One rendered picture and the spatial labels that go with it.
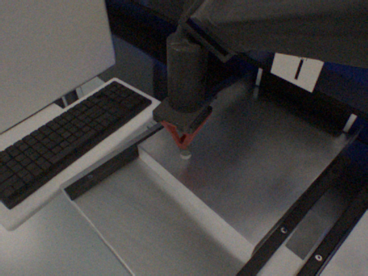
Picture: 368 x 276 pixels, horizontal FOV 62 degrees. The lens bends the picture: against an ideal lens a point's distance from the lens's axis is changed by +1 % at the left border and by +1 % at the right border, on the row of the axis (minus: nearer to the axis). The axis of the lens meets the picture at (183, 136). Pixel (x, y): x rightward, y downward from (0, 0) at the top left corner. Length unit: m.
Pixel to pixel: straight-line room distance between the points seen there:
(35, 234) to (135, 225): 1.14
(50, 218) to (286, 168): 1.26
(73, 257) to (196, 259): 1.07
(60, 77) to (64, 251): 0.89
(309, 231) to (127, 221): 0.27
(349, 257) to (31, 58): 0.72
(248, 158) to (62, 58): 0.52
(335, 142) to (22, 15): 0.68
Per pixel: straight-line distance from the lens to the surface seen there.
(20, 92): 0.81
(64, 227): 1.58
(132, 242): 0.49
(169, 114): 0.46
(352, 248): 0.54
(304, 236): 0.49
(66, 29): 0.82
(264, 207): 0.53
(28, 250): 1.59
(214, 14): 0.32
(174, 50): 0.40
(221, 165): 0.56
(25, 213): 0.67
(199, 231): 0.49
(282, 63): 0.58
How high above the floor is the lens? 1.32
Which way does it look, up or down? 47 degrees down
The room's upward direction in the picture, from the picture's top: straight up
